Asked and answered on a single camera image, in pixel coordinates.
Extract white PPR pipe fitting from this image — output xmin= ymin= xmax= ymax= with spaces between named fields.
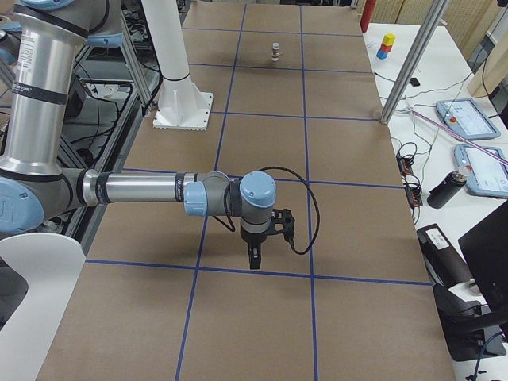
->
xmin=271 ymin=42 xmax=281 ymax=63

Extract blue teach pendant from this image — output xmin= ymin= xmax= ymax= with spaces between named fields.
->
xmin=436 ymin=98 xmax=501 ymax=140
xmin=454 ymin=144 xmax=507 ymax=198

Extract aluminium frame rack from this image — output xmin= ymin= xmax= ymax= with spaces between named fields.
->
xmin=59 ymin=31 xmax=160 ymax=207

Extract small circuit board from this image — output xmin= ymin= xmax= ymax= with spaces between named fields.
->
xmin=405 ymin=186 xmax=422 ymax=209
xmin=396 ymin=156 xmax=414 ymax=176

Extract stacked coloured blocks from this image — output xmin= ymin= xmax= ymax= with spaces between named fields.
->
xmin=376 ymin=33 xmax=396 ymax=60

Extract black box white label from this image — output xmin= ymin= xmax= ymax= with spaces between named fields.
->
xmin=417 ymin=224 xmax=473 ymax=288

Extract upper blue teach pendant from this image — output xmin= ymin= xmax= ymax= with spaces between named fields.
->
xmin=436 ymin=98 xmax=501 ymax=140

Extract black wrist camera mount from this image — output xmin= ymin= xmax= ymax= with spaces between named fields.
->
xmin=271 ymin=209 xmax=295 ymax=244

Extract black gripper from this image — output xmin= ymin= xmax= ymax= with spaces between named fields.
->
xmin=241 ymin=228 xmax=273 ymax=270

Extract black monitor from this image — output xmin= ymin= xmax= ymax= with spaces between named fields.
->
xmin=459 ymin=202 xmax=507 ymax=310

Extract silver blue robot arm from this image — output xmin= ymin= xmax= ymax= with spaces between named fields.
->
xmin=1 ymin=1 xmax=276 ymax=269

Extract aluminium frame post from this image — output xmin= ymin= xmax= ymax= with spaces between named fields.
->
xmin=380 ymin=0 xmax=449 ymax=125

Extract red fire extinguisher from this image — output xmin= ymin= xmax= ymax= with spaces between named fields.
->
xmin=360 ymin=0 xmax=376 ymax=33

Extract black water bottle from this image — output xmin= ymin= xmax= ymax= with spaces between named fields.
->
xmin=427 ymin=165 xmax=472 ymax=209

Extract white column pedestal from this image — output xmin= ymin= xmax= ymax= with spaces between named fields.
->
xmin=142 ymin=0 xmax=214 ymax=130

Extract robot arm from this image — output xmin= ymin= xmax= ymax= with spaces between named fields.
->
xmin=1 ymin=21 xmax=22 ymax=65

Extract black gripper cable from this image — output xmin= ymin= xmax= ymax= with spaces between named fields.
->
xmin=214 ymin=165 xmax=321 ymax=256

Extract lower small circuit board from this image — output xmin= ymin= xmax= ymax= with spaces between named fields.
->
xmin=405 ymin=186 xmax=422 ymax=209

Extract lower blue teach pendant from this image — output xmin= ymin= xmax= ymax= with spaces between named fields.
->
xmin=454 ymin=144 xmax=507 ymax=198

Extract white curved panel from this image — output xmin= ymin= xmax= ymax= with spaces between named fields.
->
xmin=1 ymin=233 xmax=85 ymax=380

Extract upper small circuit board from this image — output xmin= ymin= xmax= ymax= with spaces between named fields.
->
xmin=396 ymin=156 xmax=414 ymax=176

